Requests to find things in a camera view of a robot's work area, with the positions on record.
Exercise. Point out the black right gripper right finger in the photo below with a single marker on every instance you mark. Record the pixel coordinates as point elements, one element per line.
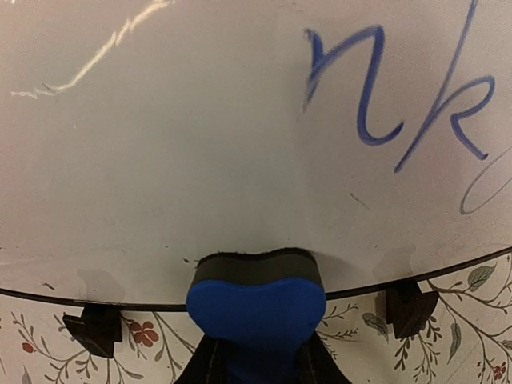
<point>316,366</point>

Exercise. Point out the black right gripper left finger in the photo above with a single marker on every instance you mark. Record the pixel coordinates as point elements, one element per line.
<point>207,364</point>

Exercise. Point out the blue whiteboard eraser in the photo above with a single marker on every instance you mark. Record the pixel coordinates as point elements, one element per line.
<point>263,307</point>

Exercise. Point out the white whiteboard black frame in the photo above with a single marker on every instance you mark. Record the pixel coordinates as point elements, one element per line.
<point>140,136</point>

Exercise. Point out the black whiteboard stand foot right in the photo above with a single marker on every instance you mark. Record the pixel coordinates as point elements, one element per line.
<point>408,309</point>

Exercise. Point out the black whiteboard stand foot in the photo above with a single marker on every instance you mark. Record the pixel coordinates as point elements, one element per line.
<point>97,329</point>
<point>408,309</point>

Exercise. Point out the black whiteboard stand foot left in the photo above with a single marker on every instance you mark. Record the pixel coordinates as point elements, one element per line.
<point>97,329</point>

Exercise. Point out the floral patterned table mat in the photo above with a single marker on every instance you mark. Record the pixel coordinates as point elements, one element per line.
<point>467,339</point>

